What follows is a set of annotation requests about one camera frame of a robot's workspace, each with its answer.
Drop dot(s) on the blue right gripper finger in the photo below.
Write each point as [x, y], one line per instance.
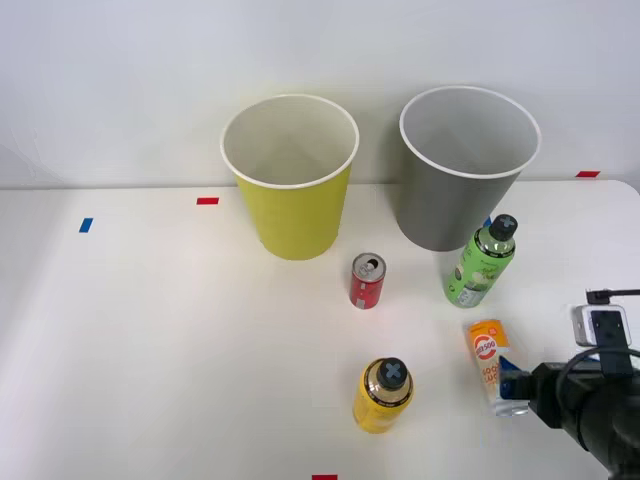
[511, 365]
[515, 389]

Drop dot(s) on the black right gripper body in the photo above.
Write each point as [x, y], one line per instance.
[555, 392]

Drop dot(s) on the clear bottle orange label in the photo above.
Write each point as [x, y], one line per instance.
[485, 345]

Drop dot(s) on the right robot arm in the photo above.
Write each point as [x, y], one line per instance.
[612, 425]

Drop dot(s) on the green label plastic bottle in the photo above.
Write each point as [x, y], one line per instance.
[477, 272]

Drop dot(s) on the yellow plastic bottle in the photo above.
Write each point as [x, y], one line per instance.
[377, 407]

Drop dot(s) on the red drink can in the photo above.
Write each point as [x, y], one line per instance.
[366, 290]

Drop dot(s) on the grey plastic waste bin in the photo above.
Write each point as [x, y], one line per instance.
[445, 210]

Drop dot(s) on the yellow-green plastic waste bin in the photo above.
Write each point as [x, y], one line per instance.
[295, 220]

